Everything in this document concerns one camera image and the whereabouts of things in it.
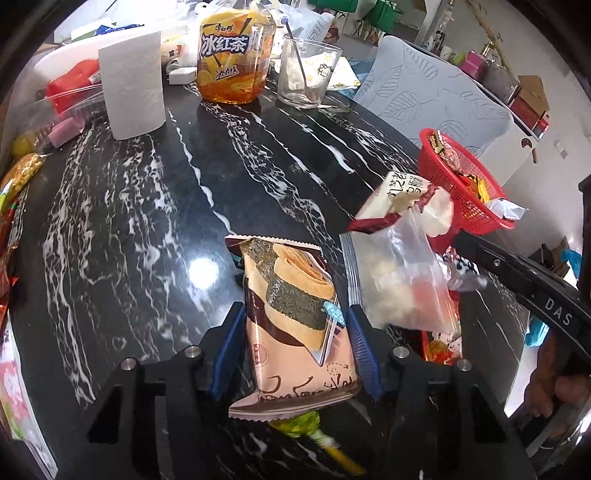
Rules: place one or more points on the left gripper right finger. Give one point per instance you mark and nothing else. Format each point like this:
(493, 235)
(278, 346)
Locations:
(365, 350)

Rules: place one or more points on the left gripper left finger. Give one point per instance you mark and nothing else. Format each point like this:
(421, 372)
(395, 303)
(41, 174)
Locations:
(229, 351)

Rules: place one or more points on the pink seaweed roll packet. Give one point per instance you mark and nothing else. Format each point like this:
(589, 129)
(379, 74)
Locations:
(301, 356)

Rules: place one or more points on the clear zip bag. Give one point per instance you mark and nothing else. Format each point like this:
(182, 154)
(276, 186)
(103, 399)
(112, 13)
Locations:
(395, 276)

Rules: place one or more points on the red cartoon snack packet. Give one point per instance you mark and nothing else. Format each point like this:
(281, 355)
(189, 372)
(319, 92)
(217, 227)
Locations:
(442, 348)

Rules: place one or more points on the green foil lollipop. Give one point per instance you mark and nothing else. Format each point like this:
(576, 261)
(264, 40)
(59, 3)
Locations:
(309, 425)

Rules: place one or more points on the plain white packet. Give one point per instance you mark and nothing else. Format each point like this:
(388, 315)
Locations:
(506, 209)

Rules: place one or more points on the yellow black snack packet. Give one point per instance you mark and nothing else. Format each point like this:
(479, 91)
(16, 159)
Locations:
(477, 186)

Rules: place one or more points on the red white snack bag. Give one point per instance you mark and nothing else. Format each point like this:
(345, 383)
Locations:
(400, 192)

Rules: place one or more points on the dark spicy snack packet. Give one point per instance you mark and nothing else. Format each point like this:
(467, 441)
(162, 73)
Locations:
(446, 152)

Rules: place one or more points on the white black snack packet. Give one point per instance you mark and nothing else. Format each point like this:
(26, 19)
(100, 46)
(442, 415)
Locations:
(462, 275)

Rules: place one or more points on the person right hand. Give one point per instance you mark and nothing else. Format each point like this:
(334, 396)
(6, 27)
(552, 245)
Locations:
(545, 383)

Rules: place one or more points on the white cabinet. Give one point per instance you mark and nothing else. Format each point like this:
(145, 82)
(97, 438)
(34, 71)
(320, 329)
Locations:
(530, 121)

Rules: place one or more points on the red plastic basket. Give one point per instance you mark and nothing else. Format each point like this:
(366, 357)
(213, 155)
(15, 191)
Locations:
(470, 214)

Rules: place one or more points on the clear glass cup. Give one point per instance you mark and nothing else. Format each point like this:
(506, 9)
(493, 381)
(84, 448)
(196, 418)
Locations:
(306, 67)

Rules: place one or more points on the white paper towel roll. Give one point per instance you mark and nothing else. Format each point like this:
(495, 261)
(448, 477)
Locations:
(132, 87)

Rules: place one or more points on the iced tea bottle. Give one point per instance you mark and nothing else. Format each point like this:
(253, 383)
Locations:
(235, 43)

